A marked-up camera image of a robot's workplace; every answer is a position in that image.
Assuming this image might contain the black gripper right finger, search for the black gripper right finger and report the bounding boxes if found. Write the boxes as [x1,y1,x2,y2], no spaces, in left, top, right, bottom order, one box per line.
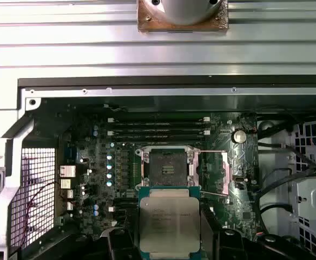
[200,203,314,260]

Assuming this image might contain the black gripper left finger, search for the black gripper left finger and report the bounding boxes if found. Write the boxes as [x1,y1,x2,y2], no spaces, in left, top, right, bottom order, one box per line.
[65,229,141,260]

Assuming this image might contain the silver green CPU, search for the silver green CPU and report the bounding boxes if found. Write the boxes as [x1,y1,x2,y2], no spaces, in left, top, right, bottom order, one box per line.
[137,186,202,257]

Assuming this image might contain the metal socket cover frame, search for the metal socket cover frame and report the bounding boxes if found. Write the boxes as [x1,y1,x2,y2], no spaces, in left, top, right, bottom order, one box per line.
[198,149,232,196]

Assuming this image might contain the CPU socket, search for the CPU socket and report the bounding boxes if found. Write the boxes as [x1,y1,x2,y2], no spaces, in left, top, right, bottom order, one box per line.
[140,146,201,190]

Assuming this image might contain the black RAM slot white clips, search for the black RAM slot white clips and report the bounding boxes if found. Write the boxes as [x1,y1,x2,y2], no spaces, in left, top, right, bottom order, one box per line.
[107,129,212,136]
[107,116,212,123]

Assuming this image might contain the green motherboard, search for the green motherboard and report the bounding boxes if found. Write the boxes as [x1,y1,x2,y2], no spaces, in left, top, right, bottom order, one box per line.
[56,110,261,242]

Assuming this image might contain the round silver coin battery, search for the round silver coin battery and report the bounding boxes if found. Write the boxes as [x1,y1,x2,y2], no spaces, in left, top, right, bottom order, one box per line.
[232,129,247,144]

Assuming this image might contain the black grey PC case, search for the black grey PC case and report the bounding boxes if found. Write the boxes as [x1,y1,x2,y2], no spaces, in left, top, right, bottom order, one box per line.
[0,77,316,260]

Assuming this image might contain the black data cable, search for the black data cable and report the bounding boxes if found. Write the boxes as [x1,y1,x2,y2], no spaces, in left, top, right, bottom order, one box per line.
[282,143,316,177]

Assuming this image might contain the square brown base plate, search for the square brown base plate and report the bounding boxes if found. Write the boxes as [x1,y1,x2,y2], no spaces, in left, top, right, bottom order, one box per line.
[136,0,229,34]

